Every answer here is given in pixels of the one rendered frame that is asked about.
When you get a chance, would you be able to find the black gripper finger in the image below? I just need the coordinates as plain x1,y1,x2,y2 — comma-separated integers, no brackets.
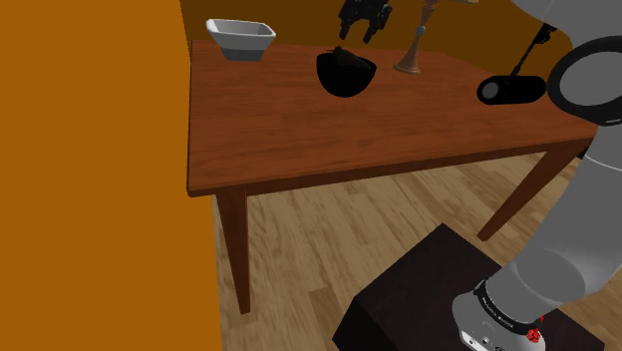
338,16,359,42
362,18,391,46

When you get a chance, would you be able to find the dark brown lump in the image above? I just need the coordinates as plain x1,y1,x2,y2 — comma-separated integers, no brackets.
332,45,372,69

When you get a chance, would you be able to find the brown wooden candlestick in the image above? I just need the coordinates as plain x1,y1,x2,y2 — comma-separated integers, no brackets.
393,0,442,76

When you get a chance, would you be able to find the black round bowl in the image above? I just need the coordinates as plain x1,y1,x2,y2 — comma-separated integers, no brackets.
315,50,379,99

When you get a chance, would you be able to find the white square bowl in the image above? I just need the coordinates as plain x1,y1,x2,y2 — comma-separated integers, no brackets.
205,18,278,64

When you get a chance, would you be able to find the brown wooden table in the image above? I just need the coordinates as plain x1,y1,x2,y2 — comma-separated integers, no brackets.
185,39,602,316

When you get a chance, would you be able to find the black cylinder with thin rod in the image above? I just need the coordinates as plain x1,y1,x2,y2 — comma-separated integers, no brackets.
475,24,558,107

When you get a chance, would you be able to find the dark robot stand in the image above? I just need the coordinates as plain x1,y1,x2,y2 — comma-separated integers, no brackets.
332,222,607,351

